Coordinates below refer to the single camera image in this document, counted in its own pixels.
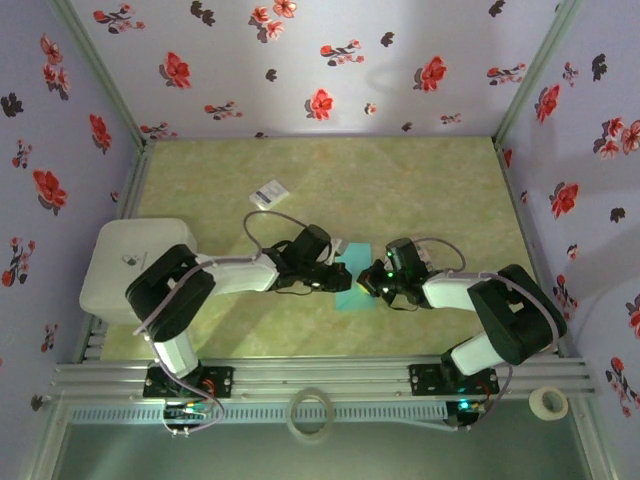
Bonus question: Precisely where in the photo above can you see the light blue paper sheet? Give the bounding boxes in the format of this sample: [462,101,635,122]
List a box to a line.
[333,243,379,312]

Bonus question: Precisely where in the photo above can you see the white packet with blue print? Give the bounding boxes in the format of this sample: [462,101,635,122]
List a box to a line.
[248,178,291,211]

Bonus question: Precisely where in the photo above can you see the clear tape roll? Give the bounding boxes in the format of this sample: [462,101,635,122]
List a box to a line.
[285,386,335,445]

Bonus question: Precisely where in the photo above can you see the white tape roll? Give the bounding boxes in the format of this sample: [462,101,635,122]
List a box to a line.
[528,384,570,421]

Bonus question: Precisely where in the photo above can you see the white plastic lidded box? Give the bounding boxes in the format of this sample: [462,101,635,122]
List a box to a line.
[78,217,197,326]

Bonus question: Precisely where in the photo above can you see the grey right arm cable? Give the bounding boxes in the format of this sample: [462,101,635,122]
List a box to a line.
[412,237,564,432]

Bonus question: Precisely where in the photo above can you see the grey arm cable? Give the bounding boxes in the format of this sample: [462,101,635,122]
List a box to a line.
[132,209,311,436]
[412,237,564,432]

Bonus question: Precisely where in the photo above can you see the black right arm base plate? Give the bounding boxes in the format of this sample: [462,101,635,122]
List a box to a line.
[408,362,501,399]

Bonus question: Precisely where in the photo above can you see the grey left arm cable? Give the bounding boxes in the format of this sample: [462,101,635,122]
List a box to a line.
[132,209,311,436]

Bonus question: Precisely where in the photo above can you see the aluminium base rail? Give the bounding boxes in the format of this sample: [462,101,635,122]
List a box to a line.
[49,355,599,401]

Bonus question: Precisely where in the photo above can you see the circuit board with wires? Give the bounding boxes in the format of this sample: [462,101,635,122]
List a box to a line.
[160,398,216,437]
[446,397,490,432]

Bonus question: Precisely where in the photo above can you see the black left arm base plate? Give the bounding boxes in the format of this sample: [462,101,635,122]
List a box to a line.
[143,364,235,400]

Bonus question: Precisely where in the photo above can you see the aluminium side rail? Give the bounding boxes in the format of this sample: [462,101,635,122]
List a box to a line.
[492,137,574,359]

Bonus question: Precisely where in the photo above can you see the grey slotted cable duct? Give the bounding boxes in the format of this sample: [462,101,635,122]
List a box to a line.
[67,402,449,426]

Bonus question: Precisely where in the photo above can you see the aluminium frame post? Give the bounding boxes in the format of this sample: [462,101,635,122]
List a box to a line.
[47,0,156,151]
[492,0,586,146]

